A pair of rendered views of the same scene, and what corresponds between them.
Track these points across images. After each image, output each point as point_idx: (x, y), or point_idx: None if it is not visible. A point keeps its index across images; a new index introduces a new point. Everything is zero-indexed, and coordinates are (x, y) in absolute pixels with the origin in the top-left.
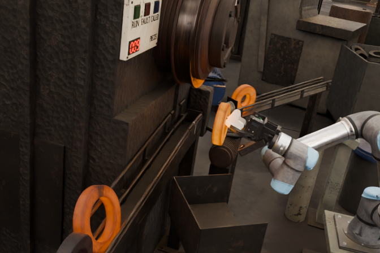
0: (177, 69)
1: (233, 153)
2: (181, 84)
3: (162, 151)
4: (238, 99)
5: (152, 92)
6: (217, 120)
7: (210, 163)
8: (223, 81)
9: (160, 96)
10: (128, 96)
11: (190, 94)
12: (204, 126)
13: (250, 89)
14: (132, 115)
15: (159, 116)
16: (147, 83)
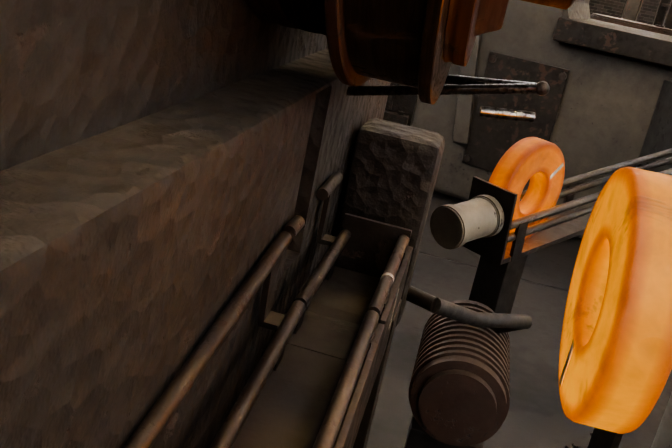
0: None
1: (505, 392)
2: (333, 104)
3: (247, 435)
4: (514, 187)
5: (205, 106)
6: (647, 280)
7: (411, 425)
8: (525, 90)
9: (252, 129)
10: (4, 78)
11: (357, 158)
12: (404, 287)
13: (551, 155)
14: (19, 229)
15: (237, 245)
16: (173, 42)
